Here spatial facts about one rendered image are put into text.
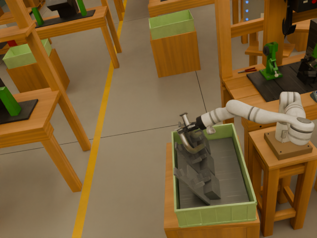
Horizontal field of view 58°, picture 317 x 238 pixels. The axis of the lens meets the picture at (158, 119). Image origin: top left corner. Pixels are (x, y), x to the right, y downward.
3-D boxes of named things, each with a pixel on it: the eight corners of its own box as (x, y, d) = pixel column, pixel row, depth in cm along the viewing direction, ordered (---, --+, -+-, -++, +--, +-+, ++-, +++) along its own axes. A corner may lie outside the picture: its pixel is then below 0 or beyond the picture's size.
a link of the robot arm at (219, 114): (214, 113, 151) (208, 110, 144) (241, 100, 145) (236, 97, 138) (219, 125, 149) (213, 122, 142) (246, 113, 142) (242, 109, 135)
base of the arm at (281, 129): (293, 140, 174) (297, 118, 164) (279, 143, 174) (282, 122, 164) (286, 131, 182) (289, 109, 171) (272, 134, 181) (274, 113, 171)
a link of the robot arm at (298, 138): (309, 149, 121) (301, 124, 143) (316, 130, 117) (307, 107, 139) (286, 144, 123) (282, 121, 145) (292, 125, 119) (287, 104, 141)
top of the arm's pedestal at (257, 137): (320, 158, 170) (321, 154, 168) (268, 171, 171) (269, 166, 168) (293, 125, 196) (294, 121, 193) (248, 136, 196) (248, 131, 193)
